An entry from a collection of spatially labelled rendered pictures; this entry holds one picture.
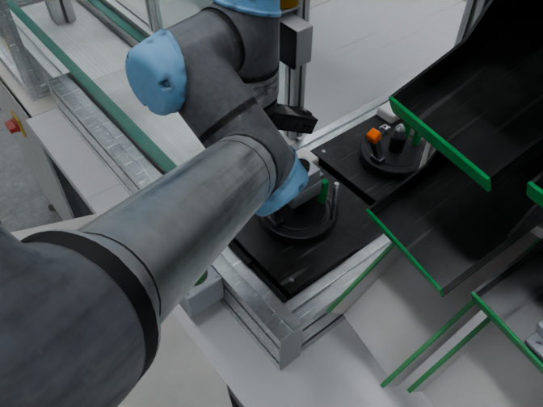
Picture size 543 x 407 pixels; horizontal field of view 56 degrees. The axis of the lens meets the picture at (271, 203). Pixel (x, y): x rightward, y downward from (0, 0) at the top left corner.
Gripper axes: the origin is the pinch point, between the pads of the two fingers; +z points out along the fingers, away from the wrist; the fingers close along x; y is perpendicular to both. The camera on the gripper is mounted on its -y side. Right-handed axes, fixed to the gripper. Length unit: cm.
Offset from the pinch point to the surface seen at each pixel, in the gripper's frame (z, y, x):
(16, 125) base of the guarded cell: 41, 17, -105
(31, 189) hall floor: 107, 17, -152
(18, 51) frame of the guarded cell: 7, 12, -82
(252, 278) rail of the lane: 11.0, 6.7, 5.2
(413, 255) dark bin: -12.3, -0.1, 27.5
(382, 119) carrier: 9.9, -40.5, -9.8
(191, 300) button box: 11.8, 16.5, 2.0
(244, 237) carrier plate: 9.9, 3.1, -1.8
